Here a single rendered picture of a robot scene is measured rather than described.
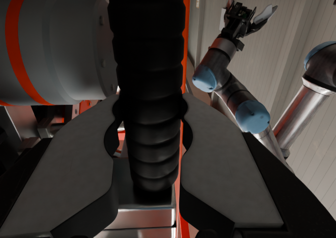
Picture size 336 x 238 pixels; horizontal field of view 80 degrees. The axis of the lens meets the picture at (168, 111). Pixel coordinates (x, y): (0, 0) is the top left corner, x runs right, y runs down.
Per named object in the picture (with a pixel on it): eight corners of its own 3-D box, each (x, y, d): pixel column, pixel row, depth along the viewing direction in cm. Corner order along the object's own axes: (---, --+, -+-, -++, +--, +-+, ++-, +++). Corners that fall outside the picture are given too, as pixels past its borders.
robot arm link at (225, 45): (229, 67, 63) (206, 57, 66) (236, 55, 64) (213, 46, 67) (231, 53, 56) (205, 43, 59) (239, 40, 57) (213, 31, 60)
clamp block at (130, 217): (39, 212, 13) (62, 251, 16) (177, 207, 14) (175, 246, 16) (68, 157, 18) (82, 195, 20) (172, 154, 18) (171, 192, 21)
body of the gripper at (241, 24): (258, 5, 58) (239, 37, 56) (253, 26, 66) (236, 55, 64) (233, -2, 60) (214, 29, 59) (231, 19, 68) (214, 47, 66)
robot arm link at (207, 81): (203, 94, 65) (184, 78, 61) (219, 67, 67) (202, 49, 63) (219, 95, 58) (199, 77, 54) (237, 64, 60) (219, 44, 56)
